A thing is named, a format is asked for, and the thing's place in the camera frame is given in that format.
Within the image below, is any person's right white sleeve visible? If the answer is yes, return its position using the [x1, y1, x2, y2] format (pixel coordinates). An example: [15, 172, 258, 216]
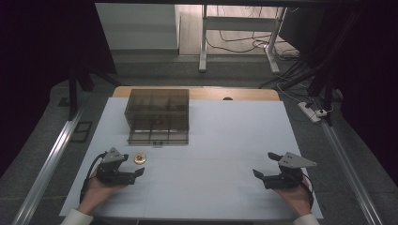
[292, 213, 321, 225]

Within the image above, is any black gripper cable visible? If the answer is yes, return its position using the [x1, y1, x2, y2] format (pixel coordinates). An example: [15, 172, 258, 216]
[79, 151, 109, 204]
[299, 172, 315, 210]

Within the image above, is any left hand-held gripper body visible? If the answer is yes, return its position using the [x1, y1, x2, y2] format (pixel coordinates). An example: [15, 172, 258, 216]
[95, 147, 137, 186]

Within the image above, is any white power strip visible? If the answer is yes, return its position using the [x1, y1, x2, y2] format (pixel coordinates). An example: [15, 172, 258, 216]
[297, 101, 322, 124]

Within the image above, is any wooden table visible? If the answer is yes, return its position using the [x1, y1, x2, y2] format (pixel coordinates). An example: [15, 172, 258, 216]
[112, 85, 281, 102]

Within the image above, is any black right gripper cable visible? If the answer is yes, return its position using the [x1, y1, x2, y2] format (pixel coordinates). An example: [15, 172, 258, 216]
[299, 172, 315, 210]

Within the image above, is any person's left hand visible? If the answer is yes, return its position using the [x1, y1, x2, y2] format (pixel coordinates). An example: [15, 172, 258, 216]
[76, 176, 127, 217]

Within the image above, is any white metal desk frame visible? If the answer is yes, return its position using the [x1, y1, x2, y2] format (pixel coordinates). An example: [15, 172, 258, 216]
[198, 4, 289, 75]

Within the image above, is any white table sheet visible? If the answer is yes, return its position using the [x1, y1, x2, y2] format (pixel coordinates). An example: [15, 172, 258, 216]
[58, 97, 324, 221]

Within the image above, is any person's white sleeve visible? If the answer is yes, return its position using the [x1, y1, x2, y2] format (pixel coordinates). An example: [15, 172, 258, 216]
[60, 208, 95, 225]
[292, 213, 321, 225]

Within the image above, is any white cabinet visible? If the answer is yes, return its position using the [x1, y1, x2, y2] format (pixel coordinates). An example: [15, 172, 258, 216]
[95, 3, 182, 51]

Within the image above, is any black curtain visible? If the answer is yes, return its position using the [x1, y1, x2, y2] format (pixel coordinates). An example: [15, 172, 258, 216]
[0, 0, 118, 177]
[313, 0, 398, 188]

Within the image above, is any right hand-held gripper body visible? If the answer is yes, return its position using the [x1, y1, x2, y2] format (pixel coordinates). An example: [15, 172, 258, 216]
[263, 151, 318, 190]

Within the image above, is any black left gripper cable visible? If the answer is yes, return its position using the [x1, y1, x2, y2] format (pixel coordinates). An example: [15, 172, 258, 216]
[79, 151, 109, 204]

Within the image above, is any black floor cable bundle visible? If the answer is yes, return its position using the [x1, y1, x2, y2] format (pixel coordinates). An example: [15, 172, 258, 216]
[206, 31, 317, 90]

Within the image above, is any aluminium floor rail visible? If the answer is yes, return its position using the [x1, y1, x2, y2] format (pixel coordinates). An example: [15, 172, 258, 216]
[11, 102, 87, 225]
[319, 120, 385, 225]

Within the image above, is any person's right hand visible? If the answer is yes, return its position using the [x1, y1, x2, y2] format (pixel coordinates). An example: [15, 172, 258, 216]
[273, 176, 314, 218]

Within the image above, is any small round golden ornament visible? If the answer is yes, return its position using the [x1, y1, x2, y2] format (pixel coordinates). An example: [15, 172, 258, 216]
[133, 152, 147, 166]

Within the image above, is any person's left white sleeve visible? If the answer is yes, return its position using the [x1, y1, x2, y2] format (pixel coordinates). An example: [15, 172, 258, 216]
[60, 208, 95, 225]

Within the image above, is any black metal stand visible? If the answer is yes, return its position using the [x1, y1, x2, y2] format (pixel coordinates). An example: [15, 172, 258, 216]
[283, 12, 360, 128]
[66, 59, 95, 122]

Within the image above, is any black rectangular floor frame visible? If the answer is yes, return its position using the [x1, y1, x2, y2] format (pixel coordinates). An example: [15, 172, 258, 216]
[69, 120, 94, 144]

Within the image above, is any transparent brown compartment box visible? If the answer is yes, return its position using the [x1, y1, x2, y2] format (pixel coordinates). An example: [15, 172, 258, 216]
[124, 88, 191, 147]

